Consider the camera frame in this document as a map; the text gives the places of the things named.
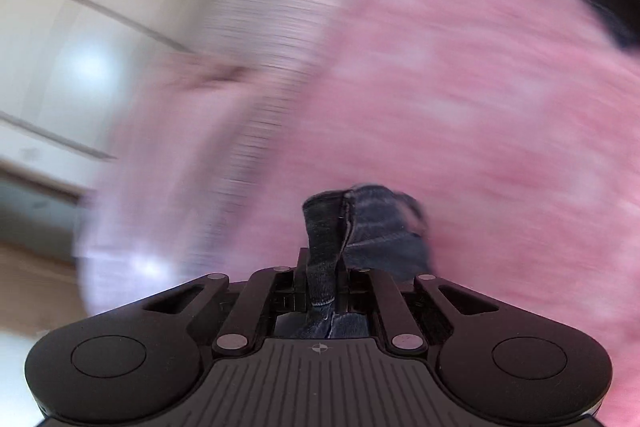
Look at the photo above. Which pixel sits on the grey striped duvet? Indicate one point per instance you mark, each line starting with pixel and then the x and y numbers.
pixel 280 72

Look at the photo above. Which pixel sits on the pink rose-pattern blanket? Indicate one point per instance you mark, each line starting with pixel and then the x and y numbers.
pixel 475 107

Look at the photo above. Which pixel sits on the cream wardrobe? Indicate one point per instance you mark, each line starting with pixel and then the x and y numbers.
pixel 75 32

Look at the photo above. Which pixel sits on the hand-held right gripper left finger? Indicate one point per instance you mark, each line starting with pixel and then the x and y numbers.
pixel 300 279

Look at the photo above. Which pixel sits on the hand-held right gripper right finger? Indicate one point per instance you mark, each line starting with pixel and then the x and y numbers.
pixel 345 292

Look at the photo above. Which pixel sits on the dark blue denim pants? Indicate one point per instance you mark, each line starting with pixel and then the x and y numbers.
pixel 372 227

